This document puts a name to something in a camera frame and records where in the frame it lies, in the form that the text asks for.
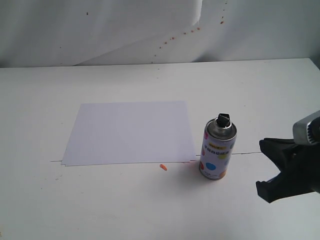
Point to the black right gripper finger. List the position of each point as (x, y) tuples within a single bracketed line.
[(279, 151)]

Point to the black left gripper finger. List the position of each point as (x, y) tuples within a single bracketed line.
[(284, 186)]

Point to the white dotted spray paint can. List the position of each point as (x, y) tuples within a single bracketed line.
[(218, 142)]

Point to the orange paint blob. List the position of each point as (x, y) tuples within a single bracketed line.
[(162, 166)]

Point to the white paper sheet stack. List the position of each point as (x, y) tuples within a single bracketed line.
[(130, 132)]

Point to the white backdrop cloth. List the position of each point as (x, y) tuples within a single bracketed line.
[(47, 33)]

